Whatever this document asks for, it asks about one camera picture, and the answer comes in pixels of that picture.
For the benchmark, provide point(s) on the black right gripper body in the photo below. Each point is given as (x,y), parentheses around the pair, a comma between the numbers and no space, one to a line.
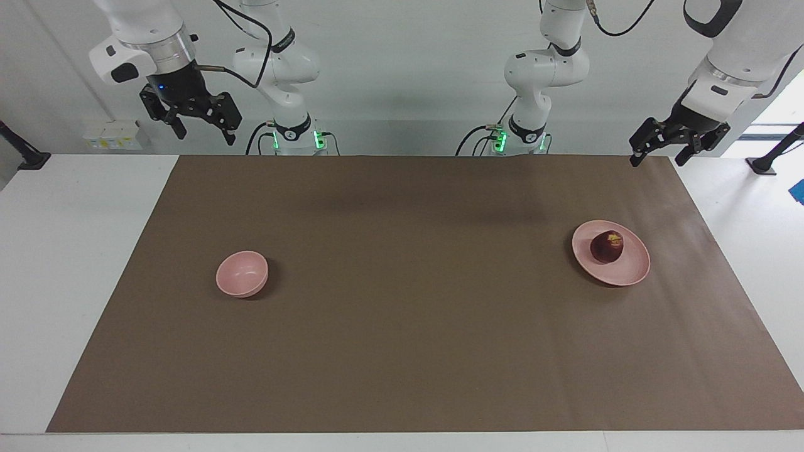
(182,88)

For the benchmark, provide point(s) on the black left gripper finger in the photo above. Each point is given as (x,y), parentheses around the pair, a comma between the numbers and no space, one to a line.
(650,135)
(706,138)

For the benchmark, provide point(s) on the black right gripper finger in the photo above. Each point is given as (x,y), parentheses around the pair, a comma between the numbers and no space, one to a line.
(227,116)
(157,108)

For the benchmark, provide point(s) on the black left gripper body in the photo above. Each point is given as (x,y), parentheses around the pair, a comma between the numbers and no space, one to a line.
(688,122)

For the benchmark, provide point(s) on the dark red apple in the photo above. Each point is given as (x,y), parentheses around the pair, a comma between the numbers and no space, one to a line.
(606,248)

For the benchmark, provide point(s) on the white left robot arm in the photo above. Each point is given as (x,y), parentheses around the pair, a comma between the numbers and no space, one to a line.
(540,69)

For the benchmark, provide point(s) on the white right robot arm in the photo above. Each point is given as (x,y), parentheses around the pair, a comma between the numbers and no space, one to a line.
(282,69)

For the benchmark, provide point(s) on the pink plate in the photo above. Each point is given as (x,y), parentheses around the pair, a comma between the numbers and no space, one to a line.
(619,274)

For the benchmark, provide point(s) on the pink bowl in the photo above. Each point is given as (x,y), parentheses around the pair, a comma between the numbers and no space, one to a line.
(242,276)

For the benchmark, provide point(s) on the blue object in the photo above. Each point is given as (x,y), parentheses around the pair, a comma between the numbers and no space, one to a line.
(798,191)

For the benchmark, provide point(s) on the brown table mat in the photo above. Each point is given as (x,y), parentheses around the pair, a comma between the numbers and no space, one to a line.
(408,314)

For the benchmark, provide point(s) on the white wall socket box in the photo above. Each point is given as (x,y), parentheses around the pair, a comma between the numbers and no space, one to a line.
(113,135)

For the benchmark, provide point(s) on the black camera stand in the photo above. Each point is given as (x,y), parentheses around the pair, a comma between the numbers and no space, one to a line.
(763,166)
(31,161)

